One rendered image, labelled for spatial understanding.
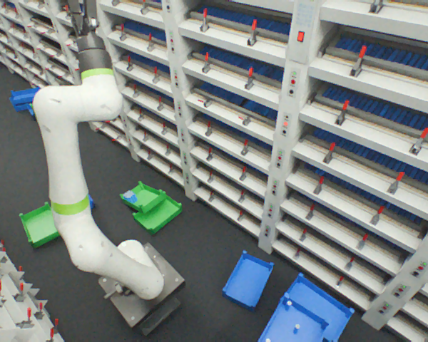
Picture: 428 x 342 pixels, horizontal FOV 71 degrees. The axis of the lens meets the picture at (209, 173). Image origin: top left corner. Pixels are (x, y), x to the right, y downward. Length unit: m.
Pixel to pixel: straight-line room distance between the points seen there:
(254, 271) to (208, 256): 0.31
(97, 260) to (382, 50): 1.16
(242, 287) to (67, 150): 1.35
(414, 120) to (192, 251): 1.45
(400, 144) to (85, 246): 1.10
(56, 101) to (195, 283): 1.40
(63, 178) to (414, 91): 1.10
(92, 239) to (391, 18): 1.09
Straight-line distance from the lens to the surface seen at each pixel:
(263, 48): 1.31
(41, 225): 2.53
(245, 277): 1.97
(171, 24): 1.64
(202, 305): 1.90
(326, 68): 1.20
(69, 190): 1.03
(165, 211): 2.29
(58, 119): 0.90
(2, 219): 2.74
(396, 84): 1.15
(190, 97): 1.76
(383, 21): 1.09
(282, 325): 1.45
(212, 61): 1.60
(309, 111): 1.30
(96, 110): 0.91
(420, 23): 1.07
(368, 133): 1.24
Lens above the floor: 1.75
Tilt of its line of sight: 44 degrees down
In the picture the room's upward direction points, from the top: 2 degrees counter-clockwise
